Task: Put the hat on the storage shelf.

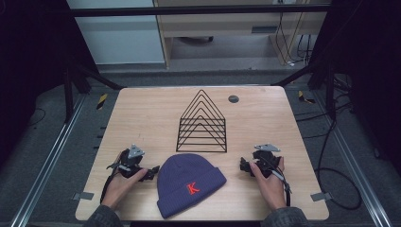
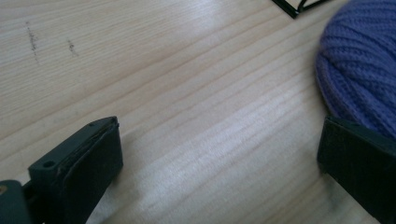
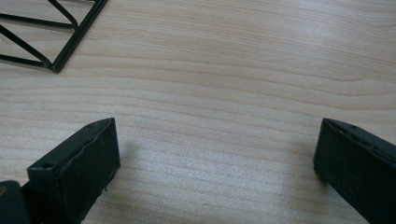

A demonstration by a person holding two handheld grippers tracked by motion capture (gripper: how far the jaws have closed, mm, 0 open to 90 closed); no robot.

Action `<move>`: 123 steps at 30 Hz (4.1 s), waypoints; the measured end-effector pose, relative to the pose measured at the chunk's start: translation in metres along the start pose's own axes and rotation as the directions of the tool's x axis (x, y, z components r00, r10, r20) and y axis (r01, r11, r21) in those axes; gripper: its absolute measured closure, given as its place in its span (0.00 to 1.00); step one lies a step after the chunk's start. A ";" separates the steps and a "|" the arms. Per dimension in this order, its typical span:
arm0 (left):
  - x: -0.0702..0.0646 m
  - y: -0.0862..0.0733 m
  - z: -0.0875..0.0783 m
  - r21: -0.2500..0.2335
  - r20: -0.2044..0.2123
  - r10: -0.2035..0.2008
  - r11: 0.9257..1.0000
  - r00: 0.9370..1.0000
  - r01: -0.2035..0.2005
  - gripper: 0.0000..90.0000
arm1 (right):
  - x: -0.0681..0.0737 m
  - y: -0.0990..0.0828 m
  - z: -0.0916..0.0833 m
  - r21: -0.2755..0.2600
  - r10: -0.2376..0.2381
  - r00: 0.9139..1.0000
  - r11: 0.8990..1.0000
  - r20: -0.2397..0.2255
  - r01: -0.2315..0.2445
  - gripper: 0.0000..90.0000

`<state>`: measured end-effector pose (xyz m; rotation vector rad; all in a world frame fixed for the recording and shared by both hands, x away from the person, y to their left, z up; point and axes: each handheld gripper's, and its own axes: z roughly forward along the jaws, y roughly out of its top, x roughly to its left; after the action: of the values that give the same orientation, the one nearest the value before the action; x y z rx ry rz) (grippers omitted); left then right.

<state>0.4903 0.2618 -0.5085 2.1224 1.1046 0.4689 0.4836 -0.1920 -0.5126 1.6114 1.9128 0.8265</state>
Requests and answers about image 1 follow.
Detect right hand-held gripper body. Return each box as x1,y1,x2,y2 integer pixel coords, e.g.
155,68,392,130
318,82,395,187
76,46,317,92
252,144,282,179

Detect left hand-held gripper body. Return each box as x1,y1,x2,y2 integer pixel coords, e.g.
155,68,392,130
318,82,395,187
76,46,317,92
117,144,146,179

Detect purple knitted beanie red letter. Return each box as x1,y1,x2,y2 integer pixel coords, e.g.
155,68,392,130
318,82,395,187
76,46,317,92
156,153,228,219

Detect person's right hand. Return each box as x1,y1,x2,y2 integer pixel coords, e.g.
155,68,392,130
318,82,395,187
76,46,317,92
249,156,288,212

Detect person's left hand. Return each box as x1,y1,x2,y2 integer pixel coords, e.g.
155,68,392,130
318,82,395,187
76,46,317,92
100,167,148,211

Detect yellow black striped tape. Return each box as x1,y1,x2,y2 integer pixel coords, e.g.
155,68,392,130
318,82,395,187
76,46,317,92
96,93,109,111
297,90,317,105

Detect black metal stand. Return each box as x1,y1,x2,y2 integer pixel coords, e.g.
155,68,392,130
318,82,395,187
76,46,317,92
61,56,127,125
270,61,338,121

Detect white cabinet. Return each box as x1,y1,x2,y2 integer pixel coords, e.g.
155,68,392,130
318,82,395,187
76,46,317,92
65,0,166,66

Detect dark curtain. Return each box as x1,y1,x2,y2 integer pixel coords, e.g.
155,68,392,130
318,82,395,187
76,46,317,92
0,0,96,165
310,0,401,178

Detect light wooden desk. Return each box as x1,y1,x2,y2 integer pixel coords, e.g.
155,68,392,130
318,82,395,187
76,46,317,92
152,0,333,69

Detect right hand-held gripper black cable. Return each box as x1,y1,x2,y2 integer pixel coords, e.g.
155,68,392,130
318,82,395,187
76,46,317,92
267,156,293,208

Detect hand-held gripper black cable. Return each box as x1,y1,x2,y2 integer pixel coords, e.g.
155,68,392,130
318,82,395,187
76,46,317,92
267,156,293,208
99,150,131,204

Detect left hand-held gripper black cable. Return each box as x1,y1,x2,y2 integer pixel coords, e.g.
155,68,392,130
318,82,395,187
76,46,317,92
99,150,131,204

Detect black wire rack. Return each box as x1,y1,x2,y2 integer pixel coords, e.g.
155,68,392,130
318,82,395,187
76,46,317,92
175,89,228,154

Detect black looped floor cable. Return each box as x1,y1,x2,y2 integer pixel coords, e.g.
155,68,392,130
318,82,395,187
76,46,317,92
314,110,363,211

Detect grey metal table bracket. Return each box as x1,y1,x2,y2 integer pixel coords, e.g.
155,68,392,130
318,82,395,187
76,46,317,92
72,191,96,202
309,191,334,203

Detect aluminium floor rail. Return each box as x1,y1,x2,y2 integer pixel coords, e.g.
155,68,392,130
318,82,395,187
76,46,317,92
315,90,393,227
9,94,88,227

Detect black cables under desk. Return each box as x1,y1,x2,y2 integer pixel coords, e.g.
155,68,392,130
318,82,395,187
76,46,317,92
274,11,314,68

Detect black horizontal frame bar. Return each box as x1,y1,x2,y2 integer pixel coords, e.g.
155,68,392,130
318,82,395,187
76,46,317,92
67,3,333,18

